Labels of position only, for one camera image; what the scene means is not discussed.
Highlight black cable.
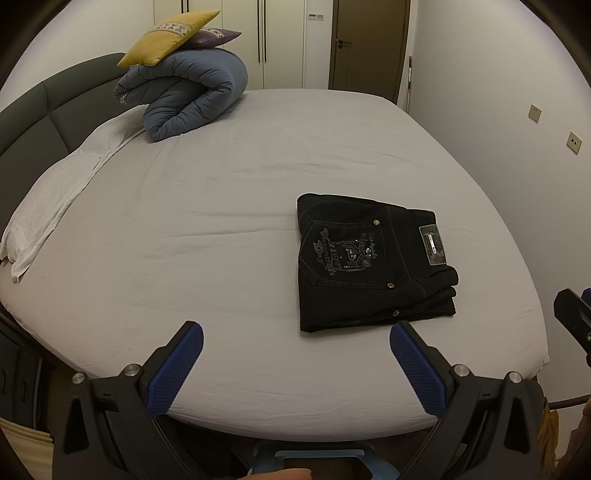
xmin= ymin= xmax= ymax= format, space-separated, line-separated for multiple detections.
xmin=547 ymin=392 xmax=591 ymax=409

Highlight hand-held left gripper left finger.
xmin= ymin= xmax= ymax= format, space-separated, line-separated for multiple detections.
xmin=53 ymin=320 xmax=252 ymax=480

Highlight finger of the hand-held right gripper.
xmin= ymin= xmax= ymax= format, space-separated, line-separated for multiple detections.
xmin=553 ymin=287 xmax=591 ymax=365

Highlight person's left hand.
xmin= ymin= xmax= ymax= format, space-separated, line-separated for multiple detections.
xmin=252 ymin=468 xmax=313 ymax=480

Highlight yellow pillow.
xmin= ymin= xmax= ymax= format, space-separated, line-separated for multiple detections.
xmin=116 ymin=9 xmax=221 ymax=68

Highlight yellow cloth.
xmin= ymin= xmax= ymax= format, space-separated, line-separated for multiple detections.
xmin=540 ymin=397 xmax=560 ymax=476

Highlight white textured blanket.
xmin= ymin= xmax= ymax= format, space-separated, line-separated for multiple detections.
xmin=0 ymin=113 xmax=146 ymax=283

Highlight purple pillow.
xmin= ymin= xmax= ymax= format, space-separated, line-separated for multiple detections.
xmin=187 ymin=28 xmax=243 ymax=49

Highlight cream cloth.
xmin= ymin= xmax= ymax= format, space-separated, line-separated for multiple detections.
xmin=0 ymin=418 xmax=54 ymax=480

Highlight dark bedside cabinet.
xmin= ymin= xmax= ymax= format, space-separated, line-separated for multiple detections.
xmin=0 ymin=318 xmax=57 ymax=435

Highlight rolled blue duvet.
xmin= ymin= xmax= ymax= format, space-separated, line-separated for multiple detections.
xmin=113 ymin=48 xmax=249 ymax=142

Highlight brown door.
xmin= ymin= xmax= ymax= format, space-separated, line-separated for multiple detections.
xmin=329 ymin=0 xmax=411 ymax=103

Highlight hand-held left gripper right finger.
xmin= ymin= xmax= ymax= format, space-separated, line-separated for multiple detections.
xmin=389 ymin=320 xmax=546 ymax=480

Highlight bed with white sheet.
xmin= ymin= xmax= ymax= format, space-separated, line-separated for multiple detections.
xmin=0 ymin=88 xmax=551 ymax=437

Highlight grey padded headboard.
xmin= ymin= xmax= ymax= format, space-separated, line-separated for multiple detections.
xmin=0 ymin=52 xmax=139 ymax=232

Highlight black pants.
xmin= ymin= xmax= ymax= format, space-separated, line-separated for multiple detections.
xmin=295 ymin=193 xmax=460 ymax=333

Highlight white wardrobe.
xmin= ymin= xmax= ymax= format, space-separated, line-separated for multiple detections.
xmin=152 ymin=0 xmax=306 ymax=92

